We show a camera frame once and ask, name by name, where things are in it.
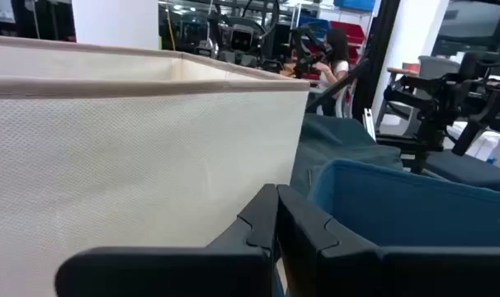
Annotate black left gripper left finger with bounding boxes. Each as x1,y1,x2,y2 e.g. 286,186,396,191
54,183,281,297

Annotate dark blue chair seat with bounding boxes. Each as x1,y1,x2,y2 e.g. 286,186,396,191
425,148,500,193

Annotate black diagonal strut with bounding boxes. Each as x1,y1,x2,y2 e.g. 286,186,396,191
305,57,370,115

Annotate dark green garment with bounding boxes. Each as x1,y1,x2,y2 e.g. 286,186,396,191
290,113,403,197

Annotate white pillar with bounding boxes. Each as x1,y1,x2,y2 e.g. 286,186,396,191
370,0,450,125
71,0,161,51

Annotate red storage bins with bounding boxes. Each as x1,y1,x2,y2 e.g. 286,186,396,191
330,20,367,66

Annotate yellow cable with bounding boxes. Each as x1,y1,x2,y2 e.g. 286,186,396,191
164,0,177,52

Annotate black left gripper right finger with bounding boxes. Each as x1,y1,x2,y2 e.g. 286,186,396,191
276,184,500,297

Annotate background robot with camera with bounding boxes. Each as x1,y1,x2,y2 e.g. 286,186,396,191
208,11,272,69

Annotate blue fabric storage bin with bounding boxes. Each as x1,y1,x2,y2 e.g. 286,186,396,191
307,159,500,248

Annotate beige fabric storage bin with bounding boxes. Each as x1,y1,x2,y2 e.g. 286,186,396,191
0,35,311,297

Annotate white container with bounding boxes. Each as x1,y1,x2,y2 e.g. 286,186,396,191
465,130,500,163

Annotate white chair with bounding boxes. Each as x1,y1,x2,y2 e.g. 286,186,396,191
334,80,357,119

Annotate person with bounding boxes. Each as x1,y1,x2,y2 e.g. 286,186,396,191
314,27,351,116

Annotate black frame post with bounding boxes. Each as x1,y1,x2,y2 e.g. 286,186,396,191
351,0,402,123

